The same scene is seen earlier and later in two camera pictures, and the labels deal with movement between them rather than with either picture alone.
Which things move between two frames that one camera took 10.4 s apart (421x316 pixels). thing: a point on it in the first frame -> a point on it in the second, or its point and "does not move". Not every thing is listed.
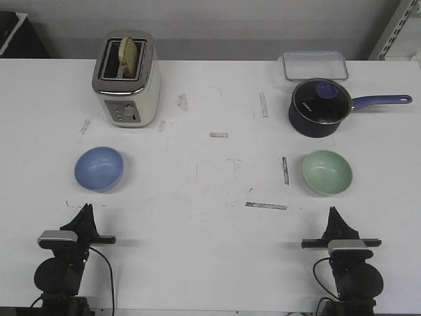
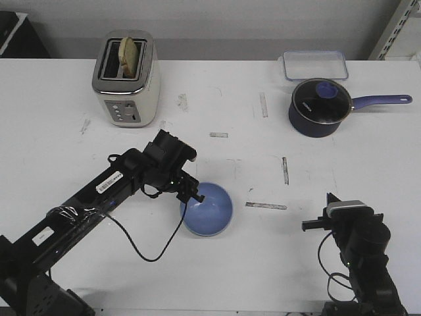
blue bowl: (99, 169) -> (211, 216)
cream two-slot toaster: (132, 102) does not move
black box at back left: (18, 38) does not move
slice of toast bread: (128, 57) does not move
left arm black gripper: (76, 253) -> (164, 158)
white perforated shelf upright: (406, 8) does not move
